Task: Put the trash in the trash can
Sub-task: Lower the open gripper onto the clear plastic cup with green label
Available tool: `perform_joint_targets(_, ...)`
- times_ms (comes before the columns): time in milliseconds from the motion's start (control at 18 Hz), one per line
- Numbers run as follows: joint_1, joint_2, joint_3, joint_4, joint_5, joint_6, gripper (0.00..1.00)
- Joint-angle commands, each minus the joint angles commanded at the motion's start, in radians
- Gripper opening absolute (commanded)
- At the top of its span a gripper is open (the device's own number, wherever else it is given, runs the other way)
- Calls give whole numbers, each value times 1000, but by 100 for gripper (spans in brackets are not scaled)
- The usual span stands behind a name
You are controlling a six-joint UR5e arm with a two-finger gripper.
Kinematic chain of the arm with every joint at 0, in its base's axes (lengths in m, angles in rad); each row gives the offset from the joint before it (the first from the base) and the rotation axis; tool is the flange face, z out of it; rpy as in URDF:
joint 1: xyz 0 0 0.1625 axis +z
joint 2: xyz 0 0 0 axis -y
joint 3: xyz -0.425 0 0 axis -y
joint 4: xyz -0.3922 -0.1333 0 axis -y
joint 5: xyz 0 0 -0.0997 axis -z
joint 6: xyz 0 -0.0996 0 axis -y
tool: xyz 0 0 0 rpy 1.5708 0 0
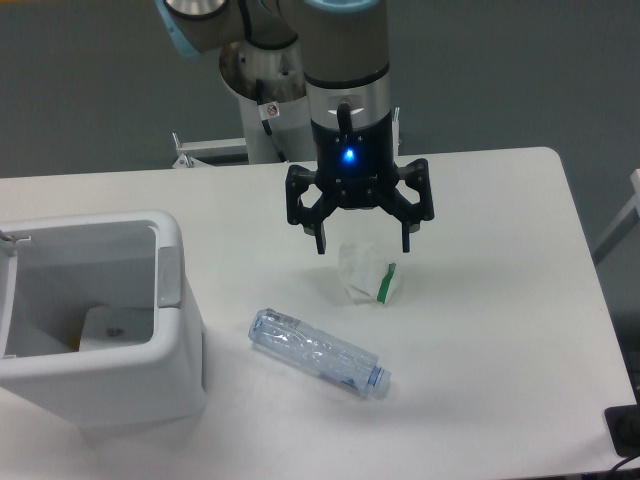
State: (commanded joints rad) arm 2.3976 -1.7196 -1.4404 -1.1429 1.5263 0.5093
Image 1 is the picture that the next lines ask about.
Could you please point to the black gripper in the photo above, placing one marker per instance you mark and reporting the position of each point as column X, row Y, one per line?
column 354, row 160

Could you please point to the crushed clear plastic bottle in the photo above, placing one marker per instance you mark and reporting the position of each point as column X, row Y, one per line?
column 315, row 351

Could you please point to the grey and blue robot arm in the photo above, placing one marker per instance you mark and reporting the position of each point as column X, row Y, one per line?
column 312, row 80

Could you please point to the white plastic trash can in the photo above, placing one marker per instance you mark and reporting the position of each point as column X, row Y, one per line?
column 99, row 325

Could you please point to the black device at table edge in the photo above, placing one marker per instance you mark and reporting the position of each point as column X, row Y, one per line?
column 623, row 426

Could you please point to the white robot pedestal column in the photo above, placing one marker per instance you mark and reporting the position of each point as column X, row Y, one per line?
column 270, row 88

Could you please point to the white metal base frame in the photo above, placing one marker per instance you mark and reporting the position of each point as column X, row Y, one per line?
column 225, row 152

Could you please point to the white frame at right edge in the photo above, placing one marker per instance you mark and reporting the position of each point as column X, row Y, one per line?
column 621, row 224

